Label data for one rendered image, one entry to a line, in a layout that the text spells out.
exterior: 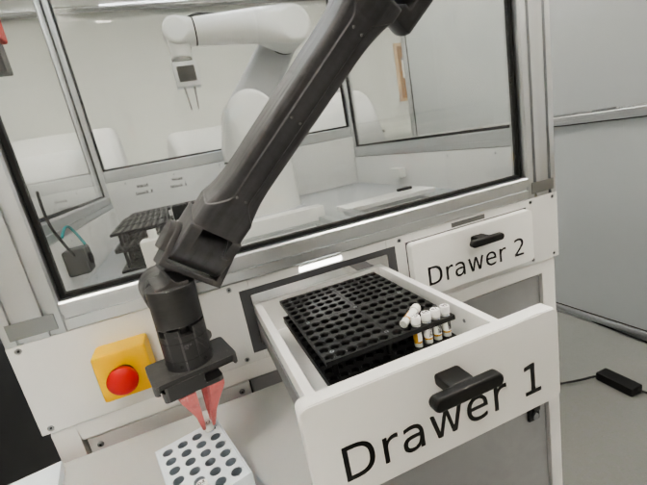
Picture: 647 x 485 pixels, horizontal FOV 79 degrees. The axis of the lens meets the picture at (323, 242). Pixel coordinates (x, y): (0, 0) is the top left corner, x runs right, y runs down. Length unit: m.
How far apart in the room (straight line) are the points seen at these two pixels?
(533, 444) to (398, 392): 0.86
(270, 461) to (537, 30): 0.87
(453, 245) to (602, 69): 1.51
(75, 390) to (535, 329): 0.63
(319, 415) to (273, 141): 0.27
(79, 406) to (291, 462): 0.34
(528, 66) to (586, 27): 1.31
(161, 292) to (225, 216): 0.11
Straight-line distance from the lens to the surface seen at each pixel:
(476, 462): 1.11
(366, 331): 0.51
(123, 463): 0.69
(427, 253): 0.75
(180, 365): 0.52
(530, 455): 1.23
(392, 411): 0.40
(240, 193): 0.45
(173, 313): 0.49
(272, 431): 0.62
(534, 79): 0.93
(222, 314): 0.66
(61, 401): 0.73
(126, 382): 0.62
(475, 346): 0.42
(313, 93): 0.44
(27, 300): 0.68
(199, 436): 0.61
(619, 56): 2.14
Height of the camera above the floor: 1.14
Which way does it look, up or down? 14 degrees down
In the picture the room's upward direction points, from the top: 11 degrees counter-clockwise
